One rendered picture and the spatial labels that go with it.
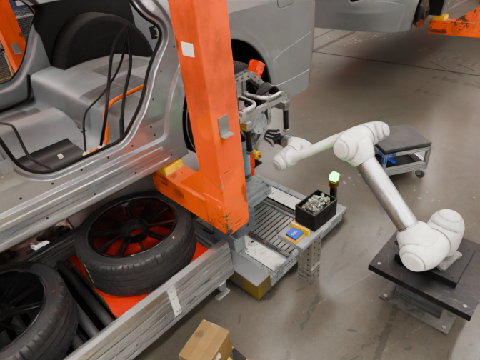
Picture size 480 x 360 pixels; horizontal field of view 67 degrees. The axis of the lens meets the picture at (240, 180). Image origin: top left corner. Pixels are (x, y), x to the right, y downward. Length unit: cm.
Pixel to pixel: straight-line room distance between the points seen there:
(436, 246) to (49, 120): 235
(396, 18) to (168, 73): 301
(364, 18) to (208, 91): 314
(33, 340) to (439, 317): 199
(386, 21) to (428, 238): 301
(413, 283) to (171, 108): 155
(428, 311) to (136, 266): 158
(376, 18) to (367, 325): 321
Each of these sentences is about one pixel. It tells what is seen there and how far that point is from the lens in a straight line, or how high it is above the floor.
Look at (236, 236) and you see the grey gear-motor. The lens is 229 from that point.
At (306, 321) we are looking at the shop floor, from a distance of 221.
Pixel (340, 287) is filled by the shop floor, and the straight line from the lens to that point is 237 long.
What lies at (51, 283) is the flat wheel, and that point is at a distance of 206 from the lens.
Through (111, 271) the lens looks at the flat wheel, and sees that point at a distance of 199.
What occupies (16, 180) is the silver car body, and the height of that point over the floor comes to 103.
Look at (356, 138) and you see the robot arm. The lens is 183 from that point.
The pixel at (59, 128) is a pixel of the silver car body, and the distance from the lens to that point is 266.
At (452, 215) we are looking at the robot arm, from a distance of 204.
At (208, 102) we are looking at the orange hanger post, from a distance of 152.
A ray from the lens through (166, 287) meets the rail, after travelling 194.
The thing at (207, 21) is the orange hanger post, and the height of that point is 157.
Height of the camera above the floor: 184
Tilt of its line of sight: 35 degrees down
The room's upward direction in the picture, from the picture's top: 6 degrees counter-clockwise
